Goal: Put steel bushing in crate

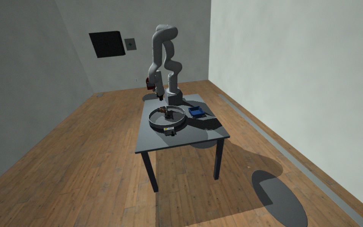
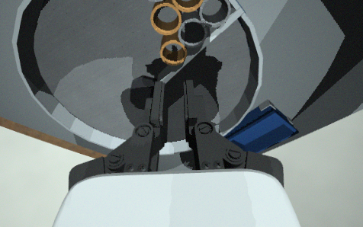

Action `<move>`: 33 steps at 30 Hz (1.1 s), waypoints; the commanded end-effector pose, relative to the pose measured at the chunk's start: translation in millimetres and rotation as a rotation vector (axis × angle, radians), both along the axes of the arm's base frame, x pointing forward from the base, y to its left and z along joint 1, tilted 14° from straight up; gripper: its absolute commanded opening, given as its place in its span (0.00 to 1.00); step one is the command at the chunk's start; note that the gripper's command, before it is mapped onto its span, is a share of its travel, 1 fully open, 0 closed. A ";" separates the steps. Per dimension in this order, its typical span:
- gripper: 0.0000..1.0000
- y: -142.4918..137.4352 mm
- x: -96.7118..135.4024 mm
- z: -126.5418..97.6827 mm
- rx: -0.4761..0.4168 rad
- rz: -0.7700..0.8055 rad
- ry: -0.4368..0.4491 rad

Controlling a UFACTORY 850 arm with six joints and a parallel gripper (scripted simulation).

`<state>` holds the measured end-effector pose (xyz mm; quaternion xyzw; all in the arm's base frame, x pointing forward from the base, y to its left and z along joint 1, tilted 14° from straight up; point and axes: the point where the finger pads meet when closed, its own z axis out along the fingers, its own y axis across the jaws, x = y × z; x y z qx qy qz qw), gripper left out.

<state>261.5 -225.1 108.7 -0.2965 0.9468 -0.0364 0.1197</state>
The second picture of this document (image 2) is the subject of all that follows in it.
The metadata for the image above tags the bronze bushing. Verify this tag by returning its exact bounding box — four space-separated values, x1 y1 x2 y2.
150 0 182 35
160 31 187 66
172 0 203 12

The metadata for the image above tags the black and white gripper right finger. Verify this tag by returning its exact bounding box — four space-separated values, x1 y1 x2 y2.
183 80 284 187

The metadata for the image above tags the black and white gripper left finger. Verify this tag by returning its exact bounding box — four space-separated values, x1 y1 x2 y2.
69 81 169 190

